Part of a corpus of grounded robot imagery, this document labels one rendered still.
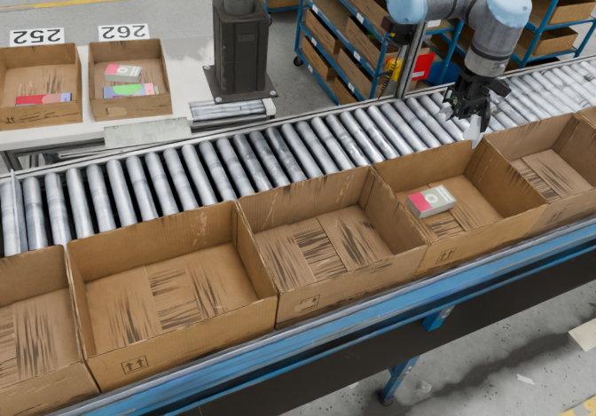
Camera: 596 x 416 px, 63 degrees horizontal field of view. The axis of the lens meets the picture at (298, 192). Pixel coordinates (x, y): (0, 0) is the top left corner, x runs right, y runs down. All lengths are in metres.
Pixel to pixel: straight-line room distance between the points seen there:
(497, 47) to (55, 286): 1.14
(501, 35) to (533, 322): 1.71
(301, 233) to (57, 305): 0.63
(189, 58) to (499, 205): 1.41
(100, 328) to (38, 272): 0.19
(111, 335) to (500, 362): 1.70
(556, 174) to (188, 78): 1.43
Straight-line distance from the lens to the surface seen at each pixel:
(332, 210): 1.43
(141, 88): 2.03
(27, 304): 1.33
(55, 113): 1.94
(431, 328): 1.60
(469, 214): 1.56
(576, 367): 2.58
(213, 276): 1.28
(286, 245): 1.34
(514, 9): 1.12
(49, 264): 1.25
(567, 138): 1.90
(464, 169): 1.67
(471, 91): 1.23
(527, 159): 1.85
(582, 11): 3.33
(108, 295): 1.29
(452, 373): 2.30
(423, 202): 1.49
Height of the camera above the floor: 1.97
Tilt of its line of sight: 47 degrees down
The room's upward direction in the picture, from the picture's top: 8 degrees clockwise
